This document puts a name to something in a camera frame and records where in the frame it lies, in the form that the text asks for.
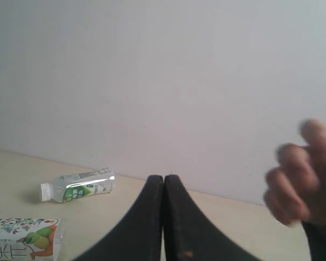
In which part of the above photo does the clear green-label water bottle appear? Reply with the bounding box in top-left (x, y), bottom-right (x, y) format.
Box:
top-left (40, 167), bottom-right (115, 203)

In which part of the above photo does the clear floral-label tea bottle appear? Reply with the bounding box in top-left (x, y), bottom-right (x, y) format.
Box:
top-left (0, 217), bottom-right (66, 260)

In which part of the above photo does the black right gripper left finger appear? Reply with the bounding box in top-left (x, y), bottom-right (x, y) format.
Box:
top-left (76, 175), bottom-right (163, 261)

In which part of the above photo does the black-sleeved forearm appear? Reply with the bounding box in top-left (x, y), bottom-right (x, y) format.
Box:
top-left (302, 222), bottom-right (326, 261)

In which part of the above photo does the person's open bare hand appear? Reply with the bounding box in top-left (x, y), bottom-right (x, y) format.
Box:
top-left (264, 119), bottom-right (326, 226)

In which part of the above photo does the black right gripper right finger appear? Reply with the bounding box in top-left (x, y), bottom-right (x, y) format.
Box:
top-left (162, 175), bottom-right (258, 261)

